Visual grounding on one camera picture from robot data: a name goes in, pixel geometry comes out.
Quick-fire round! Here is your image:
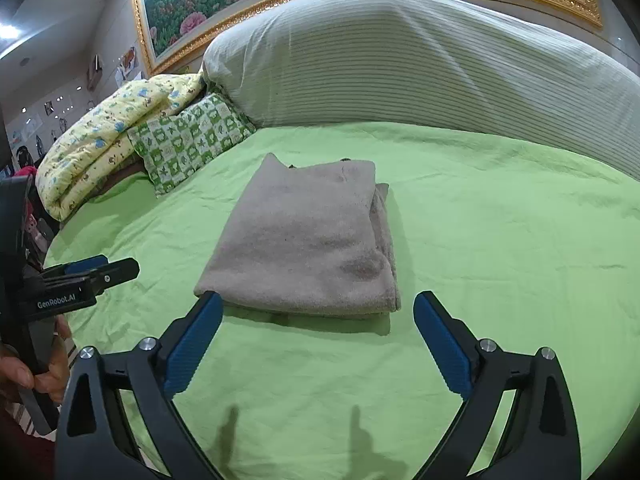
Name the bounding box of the beige brown knit sweater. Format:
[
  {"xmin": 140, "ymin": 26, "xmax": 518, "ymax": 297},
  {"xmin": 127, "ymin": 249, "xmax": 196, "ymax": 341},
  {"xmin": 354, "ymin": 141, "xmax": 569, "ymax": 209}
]
[{"xmin": 194, "ymin": 153, "xmax": 400, "ymax": 318}]

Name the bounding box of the green white patterned pillow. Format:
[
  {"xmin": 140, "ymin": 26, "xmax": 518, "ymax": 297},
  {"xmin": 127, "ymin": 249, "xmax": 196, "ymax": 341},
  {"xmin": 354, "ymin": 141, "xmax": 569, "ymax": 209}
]
[{"xmin": 129, "ymin": 93, "xmax": 256, "ymax": 195}]

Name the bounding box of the left hand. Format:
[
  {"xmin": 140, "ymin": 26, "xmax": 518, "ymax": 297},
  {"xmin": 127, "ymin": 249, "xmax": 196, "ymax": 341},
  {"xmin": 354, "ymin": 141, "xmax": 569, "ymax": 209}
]
[{"xmin": 1, "ymin": 315, "xmax": 72, "ymax": 403}]

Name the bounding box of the green bed sheet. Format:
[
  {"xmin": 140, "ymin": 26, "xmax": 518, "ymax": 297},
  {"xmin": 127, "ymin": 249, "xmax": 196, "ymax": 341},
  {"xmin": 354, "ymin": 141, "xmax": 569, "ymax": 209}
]
[{"xmin": 47, "ymin": 124, "xmax": 639, "ymax": 479}]

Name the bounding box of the yellow patterned quilt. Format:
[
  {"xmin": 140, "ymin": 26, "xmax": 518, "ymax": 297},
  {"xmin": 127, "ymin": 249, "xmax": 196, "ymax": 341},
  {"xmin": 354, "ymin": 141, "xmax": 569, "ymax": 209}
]
[{"xmin": 35, "ymin": 74, "xmax": 205, "ymax": 222}]

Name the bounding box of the red sleeve forearm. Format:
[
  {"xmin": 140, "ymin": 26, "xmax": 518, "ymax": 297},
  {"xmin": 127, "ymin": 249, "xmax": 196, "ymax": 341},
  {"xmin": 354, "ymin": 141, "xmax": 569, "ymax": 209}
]
[{"xmin": 1, "ymin": 399, "xmax": 55, "ymax": 479}]

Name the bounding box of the white striped headboard cushion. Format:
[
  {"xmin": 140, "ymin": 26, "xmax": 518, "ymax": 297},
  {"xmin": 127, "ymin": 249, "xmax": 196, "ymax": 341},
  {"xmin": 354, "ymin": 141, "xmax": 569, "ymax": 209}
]
[{"xmin": 203, "ymin": 0, "xmax": 639, "ymax": 177}]

